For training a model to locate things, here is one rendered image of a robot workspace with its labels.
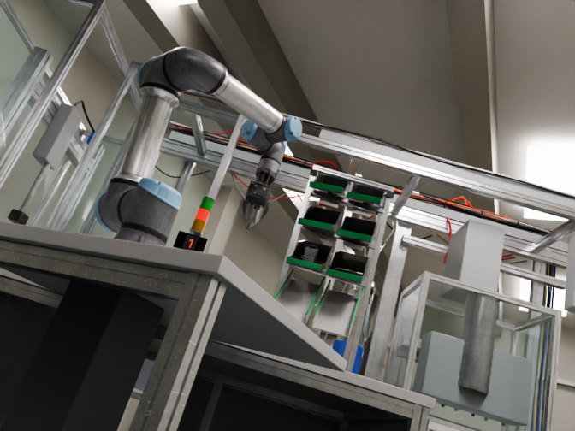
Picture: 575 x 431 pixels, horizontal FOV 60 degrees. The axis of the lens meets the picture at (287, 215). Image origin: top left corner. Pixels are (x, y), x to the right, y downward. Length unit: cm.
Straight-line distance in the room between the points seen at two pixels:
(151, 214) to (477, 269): 193
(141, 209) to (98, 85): 413
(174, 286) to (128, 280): 9
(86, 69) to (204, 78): 385
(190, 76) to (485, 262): 190
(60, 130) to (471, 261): 212
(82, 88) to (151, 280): 442
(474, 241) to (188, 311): 221
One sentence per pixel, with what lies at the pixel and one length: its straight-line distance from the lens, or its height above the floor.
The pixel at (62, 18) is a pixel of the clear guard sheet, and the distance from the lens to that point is 234.
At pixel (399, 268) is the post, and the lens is 311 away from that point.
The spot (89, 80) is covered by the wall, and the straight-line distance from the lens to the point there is 525.
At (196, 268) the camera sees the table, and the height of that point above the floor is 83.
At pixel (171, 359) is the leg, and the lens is 76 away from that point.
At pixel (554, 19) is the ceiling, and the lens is 360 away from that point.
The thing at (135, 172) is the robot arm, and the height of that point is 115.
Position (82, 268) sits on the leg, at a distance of 95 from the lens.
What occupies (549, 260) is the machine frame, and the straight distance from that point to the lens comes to 344.
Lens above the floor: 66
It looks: 22 degrees up
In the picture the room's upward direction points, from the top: 18 degrees clockwise
